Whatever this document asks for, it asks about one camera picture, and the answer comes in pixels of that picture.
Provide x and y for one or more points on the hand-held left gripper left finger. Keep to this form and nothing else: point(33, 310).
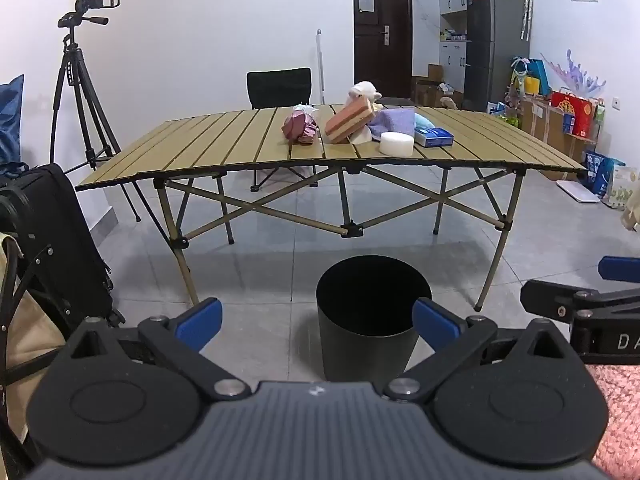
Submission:
point(200, 324)

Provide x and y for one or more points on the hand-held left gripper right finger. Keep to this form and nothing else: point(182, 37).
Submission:
point(434, 325)

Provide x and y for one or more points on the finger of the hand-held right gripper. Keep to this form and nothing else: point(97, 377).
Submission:
point(550, 300)
point(621, 267)

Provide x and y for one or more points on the black trash bin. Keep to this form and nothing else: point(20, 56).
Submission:
point(370, 350)

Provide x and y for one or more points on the blue tissue box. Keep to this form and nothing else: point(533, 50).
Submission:
point(432, 137)

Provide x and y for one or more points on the lilac fluffy cloth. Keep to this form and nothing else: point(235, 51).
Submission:
point(395, 121)

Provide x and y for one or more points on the pink and white sponge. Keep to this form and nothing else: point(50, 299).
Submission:
point(347, 120)

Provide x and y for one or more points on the pink fleece clothing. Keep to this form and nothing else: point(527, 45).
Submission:
point(620, 410)

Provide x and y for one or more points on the white and green sack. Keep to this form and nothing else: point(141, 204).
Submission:
point(625, 187)

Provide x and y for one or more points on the white floor scale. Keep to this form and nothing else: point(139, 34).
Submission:
point(577, 192)

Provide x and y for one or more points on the blue and white sack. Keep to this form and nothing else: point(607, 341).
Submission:
point(602, 172)

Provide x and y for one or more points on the large cardboard box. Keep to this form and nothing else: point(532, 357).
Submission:
point(545, 125)

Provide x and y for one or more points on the red gift box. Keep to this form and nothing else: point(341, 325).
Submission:
point(575, 110)

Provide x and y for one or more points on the beige canvas bag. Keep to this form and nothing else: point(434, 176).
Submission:
point(30, 340)

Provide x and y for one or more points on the black suitcase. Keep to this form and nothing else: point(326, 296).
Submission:
point(55, 230)

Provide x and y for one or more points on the black folding cart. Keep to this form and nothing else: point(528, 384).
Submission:
point(36, 261)

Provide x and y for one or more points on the green plastic bag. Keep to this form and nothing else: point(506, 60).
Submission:
point(511, 120)

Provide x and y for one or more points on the tan folding table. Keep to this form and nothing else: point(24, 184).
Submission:
point(225, 140)

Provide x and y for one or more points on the purple coral decoration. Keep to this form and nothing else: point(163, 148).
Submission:
point(575, 75)

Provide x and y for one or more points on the pink crumpled cloth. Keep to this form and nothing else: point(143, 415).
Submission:
point(297, 127)

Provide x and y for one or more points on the tan plush toy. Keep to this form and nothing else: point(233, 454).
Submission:
point(450, 102)

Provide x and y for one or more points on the open cardboard box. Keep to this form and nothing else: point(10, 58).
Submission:
point(425, 91)

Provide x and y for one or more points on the white and orange plush toy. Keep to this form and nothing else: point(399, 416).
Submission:
point(362, 91)

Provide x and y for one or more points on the black folding chair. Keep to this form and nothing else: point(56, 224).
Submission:
point(280, 87)

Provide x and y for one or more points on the small cardboard box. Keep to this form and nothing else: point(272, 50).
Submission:
point(435, 72)

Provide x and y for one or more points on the grey refrigerator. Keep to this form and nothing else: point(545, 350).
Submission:
point(492, 50)

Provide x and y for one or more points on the white base cabinet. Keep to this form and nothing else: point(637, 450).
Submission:
point(451, 60)

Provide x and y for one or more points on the dark brown door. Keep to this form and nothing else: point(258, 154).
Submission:
point(382, 60)

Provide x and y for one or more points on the black tripod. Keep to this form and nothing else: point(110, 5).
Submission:
point(75, 75)

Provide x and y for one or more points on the blue cloth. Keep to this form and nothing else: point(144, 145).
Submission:
point(10, 120)

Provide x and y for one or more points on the white pole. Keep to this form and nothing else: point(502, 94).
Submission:
point(320, 67)

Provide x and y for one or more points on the white paper sheet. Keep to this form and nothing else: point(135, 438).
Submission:
point(366, 2)

